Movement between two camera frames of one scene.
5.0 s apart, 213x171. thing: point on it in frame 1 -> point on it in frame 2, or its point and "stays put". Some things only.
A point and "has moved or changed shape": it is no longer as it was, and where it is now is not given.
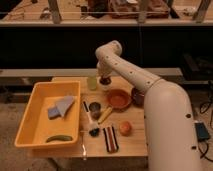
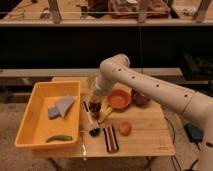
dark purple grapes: (105, 81) has moved or changed shape
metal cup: (95, 110) stays put
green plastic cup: (92, 83) stays put
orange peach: (125, 128) stays put
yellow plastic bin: (36, 127) stays put
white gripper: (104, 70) -> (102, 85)
